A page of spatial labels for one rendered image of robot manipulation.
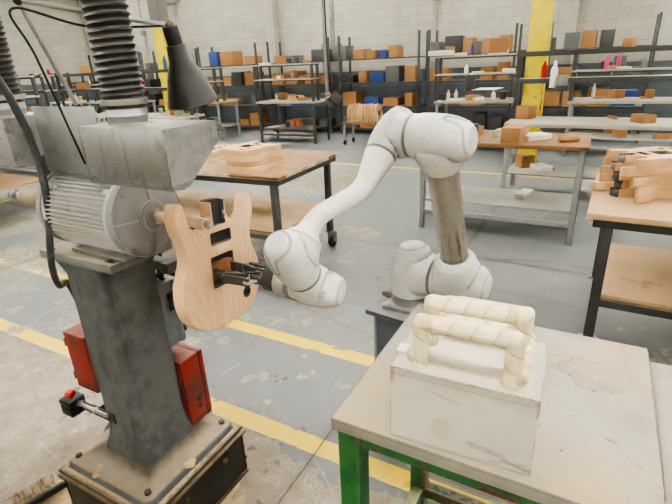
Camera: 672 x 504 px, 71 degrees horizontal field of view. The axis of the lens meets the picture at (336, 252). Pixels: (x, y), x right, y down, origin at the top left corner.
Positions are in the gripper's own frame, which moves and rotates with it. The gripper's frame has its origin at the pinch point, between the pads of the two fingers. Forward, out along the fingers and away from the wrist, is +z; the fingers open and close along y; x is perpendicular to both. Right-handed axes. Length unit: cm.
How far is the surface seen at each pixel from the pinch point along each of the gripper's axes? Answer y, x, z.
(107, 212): -22.7, 20.6, 19.9
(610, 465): -17, -17, -106
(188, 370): 9, -49, 31
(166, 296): 7.2, -18.7, 36.3
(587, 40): 949, 160, -56
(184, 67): -9, 58, -1
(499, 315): -20, 11, -85
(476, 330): -28, 11, -82
